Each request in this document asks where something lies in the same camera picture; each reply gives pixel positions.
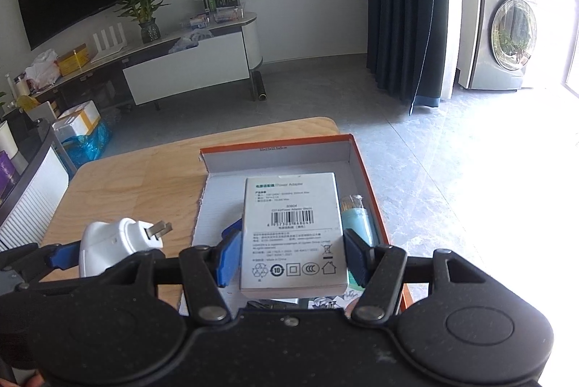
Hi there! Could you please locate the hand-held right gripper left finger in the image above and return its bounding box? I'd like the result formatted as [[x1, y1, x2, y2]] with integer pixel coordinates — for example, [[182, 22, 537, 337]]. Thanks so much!
[[102, 228, 242, 322]]

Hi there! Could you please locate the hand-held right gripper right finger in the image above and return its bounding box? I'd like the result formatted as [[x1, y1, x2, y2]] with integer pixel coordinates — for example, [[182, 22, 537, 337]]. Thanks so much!
[[343, 228, 487, 323]]

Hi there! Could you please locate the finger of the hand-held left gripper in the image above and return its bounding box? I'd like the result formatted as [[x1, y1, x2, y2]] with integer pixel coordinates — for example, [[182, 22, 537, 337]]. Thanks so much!
[[0, 241, 86, 279], [27, 248, 165, 294]]

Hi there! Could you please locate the white round plug-in heater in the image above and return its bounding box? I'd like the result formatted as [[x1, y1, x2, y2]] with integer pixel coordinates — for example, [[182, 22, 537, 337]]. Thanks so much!
[[79, 217, 174, 278]]

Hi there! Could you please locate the light blue toothpick container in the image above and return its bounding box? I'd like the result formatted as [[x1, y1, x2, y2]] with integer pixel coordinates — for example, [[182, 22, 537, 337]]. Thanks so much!
[[341, 193, 378, 247]]

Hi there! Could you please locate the white power adapter carton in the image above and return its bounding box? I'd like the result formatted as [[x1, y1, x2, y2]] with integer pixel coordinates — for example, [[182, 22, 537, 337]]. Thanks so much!
[[239, 172, 350, 302]]

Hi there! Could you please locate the orange and white cardboard box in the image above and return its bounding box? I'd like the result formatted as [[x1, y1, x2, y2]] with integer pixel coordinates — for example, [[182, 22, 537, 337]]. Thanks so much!
[[178, 134, 413, 318]]

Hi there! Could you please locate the curved counter white ribbed panel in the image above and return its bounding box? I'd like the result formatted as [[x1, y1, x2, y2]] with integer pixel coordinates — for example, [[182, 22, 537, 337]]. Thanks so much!
[[0, 116, 71, 254]]

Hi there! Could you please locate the purple patterned box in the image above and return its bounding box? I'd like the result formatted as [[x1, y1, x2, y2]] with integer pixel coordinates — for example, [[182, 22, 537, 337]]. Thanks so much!
[[0, 151, 20, 193]]

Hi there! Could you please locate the blue plastic bag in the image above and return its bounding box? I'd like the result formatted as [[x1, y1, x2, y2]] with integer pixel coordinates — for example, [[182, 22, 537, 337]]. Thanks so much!
[[59, 120, 113, 171]]

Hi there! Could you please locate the white pot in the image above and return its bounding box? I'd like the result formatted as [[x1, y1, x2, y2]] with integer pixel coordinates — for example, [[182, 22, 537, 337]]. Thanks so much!
[[0, 121, 18, 157]]

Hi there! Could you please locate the white and orange shipping carton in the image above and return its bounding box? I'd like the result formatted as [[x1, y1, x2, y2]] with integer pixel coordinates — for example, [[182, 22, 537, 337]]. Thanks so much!
[[52, 100, 101, 139]]

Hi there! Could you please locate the white plastic bag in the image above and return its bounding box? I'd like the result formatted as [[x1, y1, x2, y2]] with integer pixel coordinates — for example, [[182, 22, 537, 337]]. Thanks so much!
[[25, 49, 62, 87]]

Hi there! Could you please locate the long white and dark cabinet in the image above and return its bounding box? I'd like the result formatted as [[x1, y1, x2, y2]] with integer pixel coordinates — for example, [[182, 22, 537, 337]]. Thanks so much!
[[27, 12, 263, 112]]

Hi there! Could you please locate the yellow box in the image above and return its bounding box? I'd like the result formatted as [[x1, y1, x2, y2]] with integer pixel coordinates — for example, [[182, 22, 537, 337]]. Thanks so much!
[[55, 44, 91, 76]]

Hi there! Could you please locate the white router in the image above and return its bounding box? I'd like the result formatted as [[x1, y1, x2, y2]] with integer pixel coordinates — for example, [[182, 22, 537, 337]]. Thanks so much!
[[90, 23, 127, 62]]

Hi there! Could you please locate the crumpled clear plastic wrap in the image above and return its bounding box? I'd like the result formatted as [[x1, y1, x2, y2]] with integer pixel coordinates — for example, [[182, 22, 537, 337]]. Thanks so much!
[[168, 30, 213, 55]]

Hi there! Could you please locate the bamboo plant in dark vase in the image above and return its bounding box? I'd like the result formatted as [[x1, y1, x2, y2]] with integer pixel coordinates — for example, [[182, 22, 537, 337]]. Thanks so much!
[[113, 0, 170, 44]]

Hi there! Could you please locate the clear tray of pens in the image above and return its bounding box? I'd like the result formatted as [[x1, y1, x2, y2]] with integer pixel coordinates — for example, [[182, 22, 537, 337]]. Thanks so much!
[[212, 5, 246, 24], [182, 14, 211, 30]]

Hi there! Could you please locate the dark blue curtain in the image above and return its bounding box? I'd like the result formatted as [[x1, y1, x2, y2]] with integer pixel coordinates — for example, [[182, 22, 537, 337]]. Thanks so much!
[[365, 0, 462, 116]]

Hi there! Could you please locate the white washing machine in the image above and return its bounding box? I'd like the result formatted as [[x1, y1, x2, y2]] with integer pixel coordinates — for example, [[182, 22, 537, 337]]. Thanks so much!
[[457, 0, 541, 92]]

